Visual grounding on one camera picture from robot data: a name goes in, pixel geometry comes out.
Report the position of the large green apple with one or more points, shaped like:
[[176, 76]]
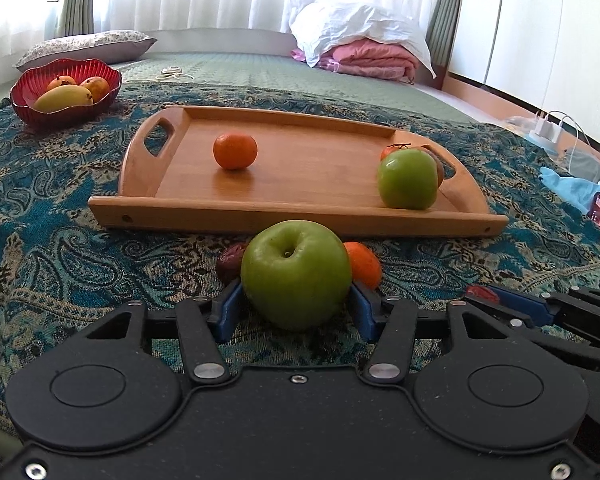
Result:
[[295, 275]]

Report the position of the floral pillow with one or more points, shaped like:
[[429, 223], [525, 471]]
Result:
[[80, 47]]

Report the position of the small green apple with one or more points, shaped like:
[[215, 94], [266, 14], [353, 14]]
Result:
[[407, 180]]

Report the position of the pink folded blanket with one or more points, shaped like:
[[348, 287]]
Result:
[[370, 57]]

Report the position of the green quilted bed mat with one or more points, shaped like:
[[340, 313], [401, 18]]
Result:
[[290, 72]]

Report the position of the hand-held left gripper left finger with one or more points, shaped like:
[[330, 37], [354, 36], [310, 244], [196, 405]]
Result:
[[225, 312]]

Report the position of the small orange mango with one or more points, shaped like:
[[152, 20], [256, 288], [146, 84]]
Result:
[[61, 81]]

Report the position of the white wardrobe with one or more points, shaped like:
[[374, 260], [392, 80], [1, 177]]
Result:
[[540, 25]]

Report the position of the orange-red mango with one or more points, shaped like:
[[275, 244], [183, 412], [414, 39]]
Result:
[[95, 88]]

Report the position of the white and pink bedding pile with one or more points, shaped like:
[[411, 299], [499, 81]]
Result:
[[360, 22]]

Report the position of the teal paisley blanket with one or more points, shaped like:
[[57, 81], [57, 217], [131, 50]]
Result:
[[55, 240]]

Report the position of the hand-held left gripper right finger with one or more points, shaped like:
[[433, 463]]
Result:
[[365, 312]]

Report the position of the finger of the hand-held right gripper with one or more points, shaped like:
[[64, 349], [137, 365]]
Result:
[[570, 347], [525, 305]]

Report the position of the dark wrinkled red date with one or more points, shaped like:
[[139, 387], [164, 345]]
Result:
[[230, 262]]

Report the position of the tangerine with stem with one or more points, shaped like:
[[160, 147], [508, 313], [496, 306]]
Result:
[[394, 150]]

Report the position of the red scalloped bowl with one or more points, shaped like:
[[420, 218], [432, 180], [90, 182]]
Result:
[[30, 115]]

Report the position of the white charger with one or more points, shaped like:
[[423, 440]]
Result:
[[547, 127]]

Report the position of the light blue cloth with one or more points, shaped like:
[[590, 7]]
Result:
[[570, 185]]

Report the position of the grey cloth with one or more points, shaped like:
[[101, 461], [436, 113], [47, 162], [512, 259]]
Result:
[[585, 162]]

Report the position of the wooden serving tray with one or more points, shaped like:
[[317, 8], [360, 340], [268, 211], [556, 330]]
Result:
[[300, 175]]

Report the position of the small tangerine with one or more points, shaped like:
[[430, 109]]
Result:
[[366, 266], [235, 151]]

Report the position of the yellow mango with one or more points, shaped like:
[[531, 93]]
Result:
[[62, 98]]

